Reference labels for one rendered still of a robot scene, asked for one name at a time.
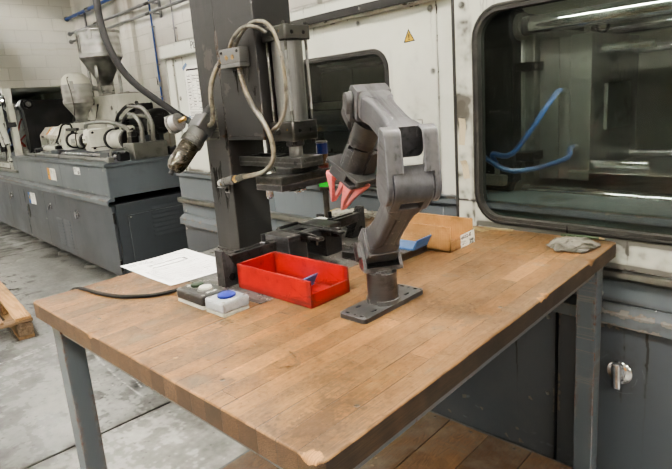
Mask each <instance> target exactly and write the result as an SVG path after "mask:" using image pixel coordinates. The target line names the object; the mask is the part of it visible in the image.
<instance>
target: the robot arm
mask: <svg viewBox="0 0 672 469"><path fill-rule="evenodd" d="M341 115H342V117H343V119H344V121H345V123H346V125H347V127H348V129H349V131H350V132H351V133H350V135H349V138H348V141H347V144H346V147H345V149H344V152H343V154H338V155H333V156H327V159H326V162H325V163H329V164H330V165H331V167H330V169H329V170H327V171H326V176H327V181H328V185H329V189H330V197H331V201H332V202H333V201H336V200H337V199H338V197H339V195H340V194H341V192H342V200H341V210H345V209H347V207H348V206H349V205H350V204H351V203H352V202H353V201H354V200H355V199H356V198H357V197H358V196H359V195H361V194H362V193H363V192H364V191H366V190H367V189H368V188H369V187H370V184H375V183H376V186H377V194H378V198H379V201H380V203H381V205H380V207H379V209H378V212H377V214H376V216H375V218H374V220H373V222H372V223H371V224H370V225H369V226H368V227H367V228H362V229H361V231H360V234H359V237H358V241H357V242H354V244H353V248H354V255H355V260H356V262H358V261H359V268H360V269H361V270H362V271H363V273H364V274H365V273H366V277H367V292H368V294H367V295H366V299H365V300H363V301H361V302H358V303H356V304H354V305H352V306H350V307H348V308H346V309H344V310H342V311H340V317H341V318H343V319H346V320H350V321H353V322H356V323H360V324H368V323H370V322H372V321H374V320H376V319H378V318H380V317H381V316H383V315H385V314H387V313H389V312H391V311H393V310H395V309H396V308H398V307H400V306H402V305H404V304H406V303H408V302H409V301H411V300H413V299H415V298H417V297H419V296H421V295H422V294H423V289H422V288H419V287H414V286H409V285H405V284H397V269H400V268H403V261H402V256H401V252H400V239H401V236H402V235H403V233H404V231H405V229H406V228H407V226H408V224H409V222H410V221H411V219H412V218H413V217H414V216H415V215H416V214H417V213H419V212H420V211H421V210H422V209H427V207H428V205H429V204H430V202H431V201H437V200H439V198H440V196H441V192H442V178H441V164H440V151H439V137H438V129H437V127H436V125H435V124H434V123H427V124H420V123H419V122H417V121H415V120H413V119H411V118H410V117H409V116H407V115H406V114H405V113H404V112H403V110H402V109H401V108H400V107H399V106H398V105H397V104H396V103H395V101H394V99H393V94H392V93H391V89H390V88H389V86H388V85H387V84H386V83H373V84H359V85H351V86H350V88H349V91H347V92H344V93H343V107H342V110H341ZM423 151H424V156H423V164H417V165H407V166H404V163H403V158H405V157H415V156H419V155H421V154H422V152H423ZM376 167H377V176H376V175H375V174H373V173H374V172H375V169H376ZM337 179H338V180H339V181H340V183H339V186H338V189H337V191H336V193H335V180H337ZM369 182H370V184H369ZM353 192H354V193H353ZM352 193H353V194H352ZM351 194H352V195H351ZM350 195H351V197H350ZM349 197H350V198H349ZM348 198H349V200H348ZM347 200H348V201H347Z"/></svg>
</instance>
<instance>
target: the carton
mask: <svg viewBox="0 0 672 469"><path fill-rule="evenodd" d="M430 234H431V235H432V236H431V238H430V240H429V242H428V244H427V249H429V250H435V251H442V252H448V253H451V252H453V251H455V250H458V249H460V248H462V247H464V246H467V245H469V244H471V243H473V242H475V237H474V229H473V218H466V217H457V216H447V215H438V214H428V213H417V214H416V215H415V216H414V217H413V218H412V219H411V221H410V222H409V224H408V226H407V228H406V229H405V231H404V233H403V235H402V236H401V239H402V240H410V241H417V240H419V239H421V238H423V237H425V236H428V235H430Z"/></svg>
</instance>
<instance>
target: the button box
mask: <svg viewBox="0 0 672 469"><path fill-rule="evenodd" d="M198 282H203V283H204V284H211V283H208V282H205V281H202V280H199V281H198ZM211 285H212V288H211V289H208V290H199V287H197V288H192V287H191V284H187V285H185V286H183V287H178V288H175V289H171V290H167V291H163V292H157V293H149V294H129V295H125V294H112V293H106V292H101V291H96V290H93V289H89V288H86V287H74V288H72V289H70V290H74V289H78V290H83V291H86V292H90V293H93V294H97V295H101V296H106V297H113V298H147V297H156V296H162V295H167V294H171V293H175V292H177V296H178V297H179V298H178V301H180V302H183V303H185V304H188V305H191V306H193V307H196V308H199V309H201V310H206V309H207V308H206V304H205V298H207V297H210V296H213V295H215V294H218V293H220V292H222V291H226V290H227V288H225V287H221V286H218V285H215V284H211ZM70 290H69V291H70Z"/></svg>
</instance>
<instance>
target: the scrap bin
mask: <svg viewBox="0 0 672 469"><path fill-rule="evenodd" d="M236 266H237V274H238V283H239V287H240V288H243V289H246V290H250V291H253V292H256V293H260V294H263V295H267V296H270V297H273V298H277V299H280V300H283V301H287V302H290V303H293V304H297V305H300V306H304V307H307V308H310V309H313V308H315V307H317V306H320V305H322V304H324V303H326V302H328V301H331V300H333V299H335V298H337V297H339V296H342V295H344V294H346V293H348V292H350V287H349V273H348V266H343V265H339V264H334V263H329V262H324V261H319V260H315V259H310V258H305V257H300V256H295V255H290V254H286V253H281V252H276V251H273V252H270V253H267V254H264V255H261V256H258V257H255V258H252V259H249V260H246V261H243V262H240V263H237V264H236ZM315 273H318V275H317V277H316V280H315V282H314V284H313V285H312V286H311V281H307V280H303V279H304V278H306V277H309V276H311V275H313V274H315Z"/></svg>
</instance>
